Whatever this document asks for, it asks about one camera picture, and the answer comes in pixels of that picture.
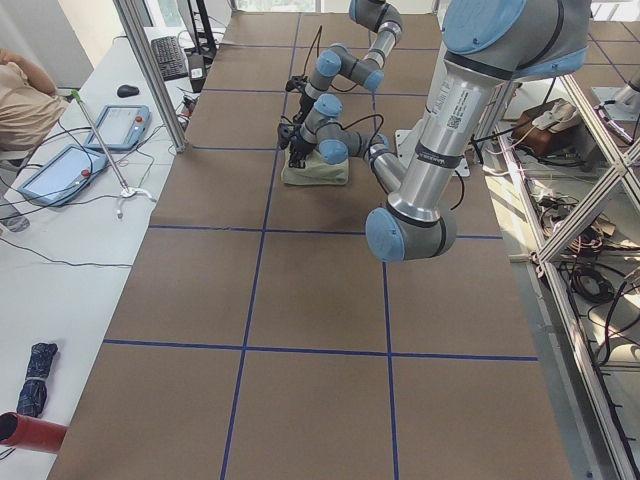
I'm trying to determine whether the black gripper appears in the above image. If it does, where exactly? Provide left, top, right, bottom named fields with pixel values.
left=277, top=122, right=315, bottom=169
left=285, top=73, right=318, bottom=124

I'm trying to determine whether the sage green t-shirt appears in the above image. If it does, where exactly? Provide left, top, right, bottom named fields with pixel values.
left=281, top=150, right=350, bottom=186

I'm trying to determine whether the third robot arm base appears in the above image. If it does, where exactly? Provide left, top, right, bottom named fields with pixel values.
left=591, top=70, right=639, bottom=122

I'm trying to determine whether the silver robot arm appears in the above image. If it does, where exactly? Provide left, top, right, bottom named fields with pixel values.
left=285, top=1, right=403, bottom=124
left=278, top=1, right=590, bottom=262

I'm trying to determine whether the black keyboard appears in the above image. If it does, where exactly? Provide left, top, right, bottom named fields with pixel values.
left=150, top=36, right=188, bottom=81

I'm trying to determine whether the black computer mouse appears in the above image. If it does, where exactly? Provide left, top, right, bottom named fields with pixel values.
left=116, top=84, right=140, bottom=98

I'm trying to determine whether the upper blue teach pendant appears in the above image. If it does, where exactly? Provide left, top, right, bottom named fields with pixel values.
left=89, top=105, right=150, bottom=152

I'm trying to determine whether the blue teach pendant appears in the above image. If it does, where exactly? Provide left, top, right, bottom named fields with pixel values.
left=89, top=105, right=150, bottom=152
left=17, top=145, right=107, bottom=207

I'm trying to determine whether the brown box on shelf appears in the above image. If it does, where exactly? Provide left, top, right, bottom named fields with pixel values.
left=511, top=99, right=582, bottom=156

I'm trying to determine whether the lower blue teach pendant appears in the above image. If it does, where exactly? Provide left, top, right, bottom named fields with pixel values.
left=17, top=145, right=107, bottom=207

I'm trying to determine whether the seated person beige shirt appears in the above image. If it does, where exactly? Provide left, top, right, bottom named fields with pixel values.
left=0, top=47, right=69, bottom=234

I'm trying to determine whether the folded dark blue umbrella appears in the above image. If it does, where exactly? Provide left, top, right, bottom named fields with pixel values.
left=16, top=342, right=58, bottom=417

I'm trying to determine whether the red cylinder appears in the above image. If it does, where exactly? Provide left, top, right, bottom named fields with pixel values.
left=1, top=412, right=67, bottom=454

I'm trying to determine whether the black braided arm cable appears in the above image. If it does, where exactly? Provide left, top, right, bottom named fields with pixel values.
left=302, top=27, right=324, bottom=81

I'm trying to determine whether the aluminium frame post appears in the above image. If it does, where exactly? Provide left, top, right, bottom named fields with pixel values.
left=113, top=0, right=187, bottom=153

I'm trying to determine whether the aluminium frame rack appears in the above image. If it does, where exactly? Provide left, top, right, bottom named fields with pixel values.
left=492, top=74, right=640, bottom=480

